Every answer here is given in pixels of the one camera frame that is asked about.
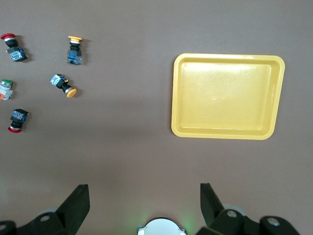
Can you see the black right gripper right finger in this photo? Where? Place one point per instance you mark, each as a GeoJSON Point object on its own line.
{"type": "Point", "coordinates": [212, 213]}

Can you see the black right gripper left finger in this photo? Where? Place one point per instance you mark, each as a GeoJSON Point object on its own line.
{"type": "Point", "coordinates": [71, 210]}

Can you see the yellow mushroom push button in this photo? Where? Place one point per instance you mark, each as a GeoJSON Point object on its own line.
{"type": "Point", "coordinates": [74, 56]}
{"type": "Point", "coordinates": [60, 82]}

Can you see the orange-capped white switch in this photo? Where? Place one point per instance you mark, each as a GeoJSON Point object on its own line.
{"type": "Point", "coordinates": [5, 91]}

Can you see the brown table mat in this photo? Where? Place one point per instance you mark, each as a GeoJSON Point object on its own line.
{"type": "Point", "coordinates": [122, 122]}

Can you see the red mushroom push button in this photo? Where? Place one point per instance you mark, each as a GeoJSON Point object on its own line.
{"type": "Point", "coordinates": [17, 54]}
{"type": "Point", "coordinates": [17, 117]}

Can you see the yellow plastic tray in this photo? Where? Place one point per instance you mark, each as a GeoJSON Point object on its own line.
{"type": "Point", "coordinates": [225, 98]}

